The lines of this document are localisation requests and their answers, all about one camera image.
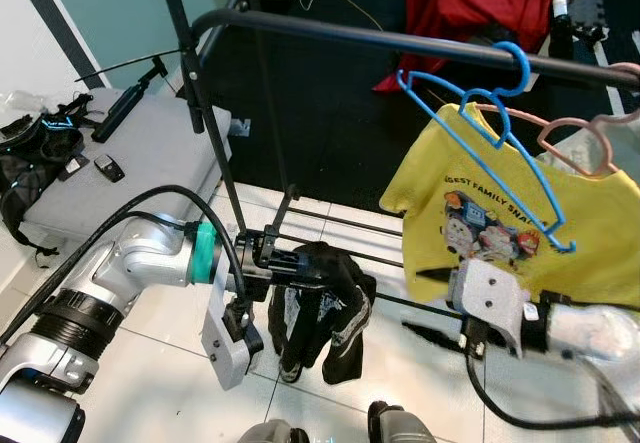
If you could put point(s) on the clear plastic wrap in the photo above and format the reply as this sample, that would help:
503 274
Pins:
25 103

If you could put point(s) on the pink plastic hanger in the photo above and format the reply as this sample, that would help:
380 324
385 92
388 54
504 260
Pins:
592 120

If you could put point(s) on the small black white tag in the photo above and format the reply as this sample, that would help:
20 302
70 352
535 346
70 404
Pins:
72 167

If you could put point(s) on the black rubber floor mat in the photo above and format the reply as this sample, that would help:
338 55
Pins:
320 133

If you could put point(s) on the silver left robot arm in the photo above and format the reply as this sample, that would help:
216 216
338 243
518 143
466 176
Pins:
130 263

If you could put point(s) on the black metal clothes rack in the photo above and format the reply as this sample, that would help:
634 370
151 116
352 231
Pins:
350 38

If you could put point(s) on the black backpack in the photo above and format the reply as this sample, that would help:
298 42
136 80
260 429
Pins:
25 163

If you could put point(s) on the grey robot right leg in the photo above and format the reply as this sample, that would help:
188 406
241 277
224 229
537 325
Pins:
400 425

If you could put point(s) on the pale grey garment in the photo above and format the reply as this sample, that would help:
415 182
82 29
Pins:
625 148

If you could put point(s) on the grey robot leg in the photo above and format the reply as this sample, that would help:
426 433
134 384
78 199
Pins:
400 425
270 432

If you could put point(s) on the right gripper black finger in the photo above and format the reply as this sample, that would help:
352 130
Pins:
440 334

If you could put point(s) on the red draped cloth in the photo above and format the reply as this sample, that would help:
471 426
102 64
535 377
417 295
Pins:
480 3

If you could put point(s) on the small black remote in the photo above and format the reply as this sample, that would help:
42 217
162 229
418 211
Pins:
108 168

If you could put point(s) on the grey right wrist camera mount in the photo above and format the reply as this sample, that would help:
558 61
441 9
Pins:
485 298

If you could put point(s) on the yellow printed T-shirt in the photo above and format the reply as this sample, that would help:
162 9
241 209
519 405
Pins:
590 223

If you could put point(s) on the grey upholstered bench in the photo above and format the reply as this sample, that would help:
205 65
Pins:
150 163

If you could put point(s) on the black tripod stick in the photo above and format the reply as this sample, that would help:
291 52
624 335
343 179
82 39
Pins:
125 108

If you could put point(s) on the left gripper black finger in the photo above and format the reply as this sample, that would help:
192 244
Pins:
315 261

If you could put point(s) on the black white-printed garment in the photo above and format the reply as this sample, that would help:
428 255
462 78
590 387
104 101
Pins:
335 313

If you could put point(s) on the grey robot left leg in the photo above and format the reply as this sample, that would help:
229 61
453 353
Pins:
270 432

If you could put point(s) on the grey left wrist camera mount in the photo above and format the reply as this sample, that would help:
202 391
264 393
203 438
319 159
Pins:
222 343

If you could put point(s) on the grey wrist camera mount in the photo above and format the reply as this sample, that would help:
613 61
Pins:
222 343
485 298

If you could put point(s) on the blue plastic hanger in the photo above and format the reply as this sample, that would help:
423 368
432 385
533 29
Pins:
524 63

